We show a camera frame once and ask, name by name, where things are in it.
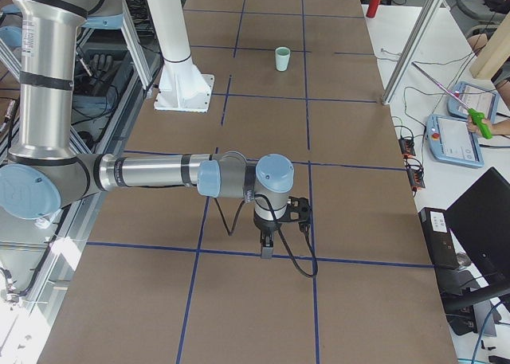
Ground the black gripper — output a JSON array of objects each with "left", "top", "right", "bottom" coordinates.
[{"left": 253, "top": 213, "right": 290, "bottom": 259}]

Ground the mint cup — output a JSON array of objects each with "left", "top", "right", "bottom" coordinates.
[
  {"left": 275, "top": 57, "right": 289, "bottom": 72},
  {"left": 275, "top": 46, "right": 291, "bottom": 64}
]

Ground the brown paper table cover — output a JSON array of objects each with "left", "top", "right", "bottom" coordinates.
[{"left": 37, "top": 0, "right": 461, "bottom": 364}]

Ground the black desktop box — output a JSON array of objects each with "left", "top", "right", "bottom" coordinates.
[{"left": 418, "top": 207, "right": 460, "bottom": 270}]

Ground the near blue teach pendant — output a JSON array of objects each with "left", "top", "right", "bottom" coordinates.
[{"left": 426, "top": 114, "right": 485, "bottom": 168}]

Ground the blue teach pendant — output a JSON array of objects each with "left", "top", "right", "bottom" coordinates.
[
  {"left": 426, "top": 114, "right": 485, "bottom": 168},
  {"left": 447, "top": 81, "right": 500, "bottom": 122}
]

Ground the black monitor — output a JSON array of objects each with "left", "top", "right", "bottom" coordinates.
[{"left": 443, "top": 167, "right": 509, "bottom": 313}]

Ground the far blue teach pendant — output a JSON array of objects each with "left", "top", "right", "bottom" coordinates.
[{"left": 447, "top": 81, "right": 500, "bottom": 122}]

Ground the seated person black shirt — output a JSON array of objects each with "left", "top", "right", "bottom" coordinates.
[{"left": 467, "top": 31, "right": 509, "bottom": 136}]

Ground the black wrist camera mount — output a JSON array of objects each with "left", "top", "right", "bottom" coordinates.
[{"left": 280, "top": 197, "right": 312, "bottom": 233}]

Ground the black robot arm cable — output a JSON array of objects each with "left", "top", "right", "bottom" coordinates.
[{"left": 213, "top": 192, "right": 320, "bottom": 278}]

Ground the white pedestal column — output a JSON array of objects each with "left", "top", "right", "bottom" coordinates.
[{"left": 147, "top": 0, "right": 214, "bottom": 113}]

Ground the green handled reacher grabber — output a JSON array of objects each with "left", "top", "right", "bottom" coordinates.
[{"left": 411, "top": 61, "right": 492, "bottom": 139}]

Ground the aluminium frame post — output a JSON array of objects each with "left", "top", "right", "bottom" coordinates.
[{"left": 382, "top": 0, "right": 443, "bottom": 105}]

